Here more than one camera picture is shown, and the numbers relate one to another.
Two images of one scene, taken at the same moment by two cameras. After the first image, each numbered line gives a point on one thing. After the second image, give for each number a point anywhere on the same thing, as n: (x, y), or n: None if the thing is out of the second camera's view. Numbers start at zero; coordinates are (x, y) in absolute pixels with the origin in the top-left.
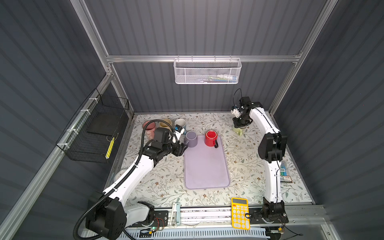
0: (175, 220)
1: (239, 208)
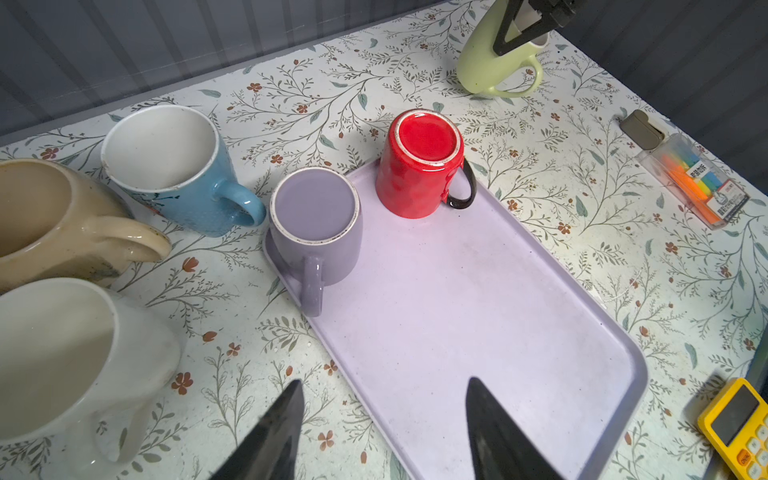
0: None
1: (735, 421)
